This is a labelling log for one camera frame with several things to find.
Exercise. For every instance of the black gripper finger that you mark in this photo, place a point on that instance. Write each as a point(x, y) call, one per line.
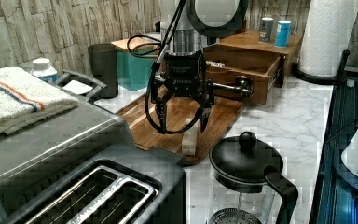
point(161, 105)
point(206, 101)

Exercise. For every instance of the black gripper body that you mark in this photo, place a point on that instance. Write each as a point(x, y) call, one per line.
point(185, 75)

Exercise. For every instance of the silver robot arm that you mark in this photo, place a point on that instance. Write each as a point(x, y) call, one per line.
point(178, 37)

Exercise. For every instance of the wooden cutting board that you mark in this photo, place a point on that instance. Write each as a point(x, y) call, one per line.
point(223, 115)

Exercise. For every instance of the sea salt snack bag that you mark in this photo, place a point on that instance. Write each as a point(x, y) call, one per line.
point(215, 64)

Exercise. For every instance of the teal container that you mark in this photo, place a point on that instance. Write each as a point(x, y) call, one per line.
point(133, 72)

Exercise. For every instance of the wooden drawer box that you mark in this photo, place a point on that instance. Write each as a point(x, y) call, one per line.
point(243, 55)

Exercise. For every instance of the dark grey cup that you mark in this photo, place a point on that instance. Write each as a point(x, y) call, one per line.
point(103, 63)

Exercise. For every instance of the stainless steel toaster oven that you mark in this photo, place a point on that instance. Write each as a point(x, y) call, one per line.
point(33, 155)

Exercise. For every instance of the grey can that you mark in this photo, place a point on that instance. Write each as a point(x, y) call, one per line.
point(265, 29)

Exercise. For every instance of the black slot toaster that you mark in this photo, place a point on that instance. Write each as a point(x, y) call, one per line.
point(120, 185)

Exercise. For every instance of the glass french press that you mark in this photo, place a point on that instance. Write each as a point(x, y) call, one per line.
point(247, 174)

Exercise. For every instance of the blue can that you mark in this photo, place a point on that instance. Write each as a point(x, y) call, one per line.
point(282, 34)

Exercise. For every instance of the white lidded bottle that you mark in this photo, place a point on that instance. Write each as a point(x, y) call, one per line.
point(43, 69)

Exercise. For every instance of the white paper towel roll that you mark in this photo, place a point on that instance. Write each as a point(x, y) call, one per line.
point(327, 35)

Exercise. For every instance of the folded white striped towel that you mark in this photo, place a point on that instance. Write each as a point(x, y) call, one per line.
point(25, 99)

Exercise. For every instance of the black ring light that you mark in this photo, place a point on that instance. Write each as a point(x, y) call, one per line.
point(216, 18)

